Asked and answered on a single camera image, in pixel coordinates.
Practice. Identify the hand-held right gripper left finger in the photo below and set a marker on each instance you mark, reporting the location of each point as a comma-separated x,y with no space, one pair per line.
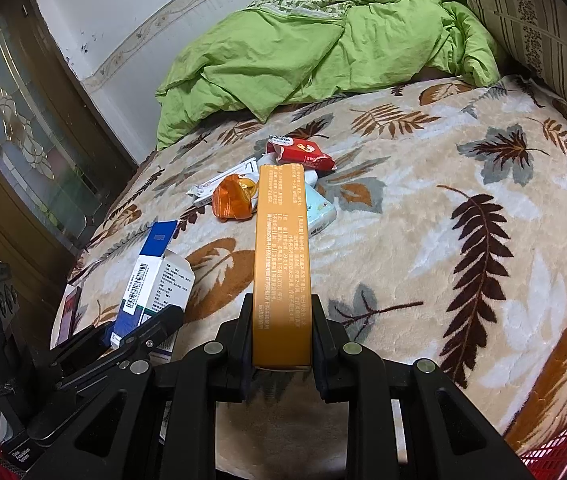
236,355

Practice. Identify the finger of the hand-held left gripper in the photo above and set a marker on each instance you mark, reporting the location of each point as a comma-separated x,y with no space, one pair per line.
148,332
83,345

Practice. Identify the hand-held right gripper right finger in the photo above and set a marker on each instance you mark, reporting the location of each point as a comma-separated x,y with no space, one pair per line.
326,360

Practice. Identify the blue white medicine box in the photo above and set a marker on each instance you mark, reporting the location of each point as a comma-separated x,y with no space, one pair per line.
158,280

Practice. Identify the long orange box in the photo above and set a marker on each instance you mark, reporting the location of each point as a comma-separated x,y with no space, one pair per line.
281,260

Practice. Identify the red snack packet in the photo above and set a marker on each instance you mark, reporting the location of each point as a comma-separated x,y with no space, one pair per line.
308,152

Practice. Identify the smartphone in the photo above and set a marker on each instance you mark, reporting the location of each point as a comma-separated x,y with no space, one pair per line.
68,315

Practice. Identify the leaf print blanket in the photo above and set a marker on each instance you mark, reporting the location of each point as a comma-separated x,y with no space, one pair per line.
413,260

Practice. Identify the teal tissue packet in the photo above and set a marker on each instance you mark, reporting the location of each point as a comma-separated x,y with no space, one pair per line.
321,210

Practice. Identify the orange snack packet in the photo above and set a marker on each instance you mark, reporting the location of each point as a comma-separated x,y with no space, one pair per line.
231,200

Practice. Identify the long white medicine box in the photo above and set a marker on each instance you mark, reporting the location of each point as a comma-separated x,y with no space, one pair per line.
236,170

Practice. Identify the wooden door with glass pane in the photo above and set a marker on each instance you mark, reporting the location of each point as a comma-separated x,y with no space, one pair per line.
23,125

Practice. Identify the green duvet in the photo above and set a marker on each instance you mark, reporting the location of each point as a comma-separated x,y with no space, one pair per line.
288,50

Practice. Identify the striped brown pillow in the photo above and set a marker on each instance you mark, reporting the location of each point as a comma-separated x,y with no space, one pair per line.
538,25

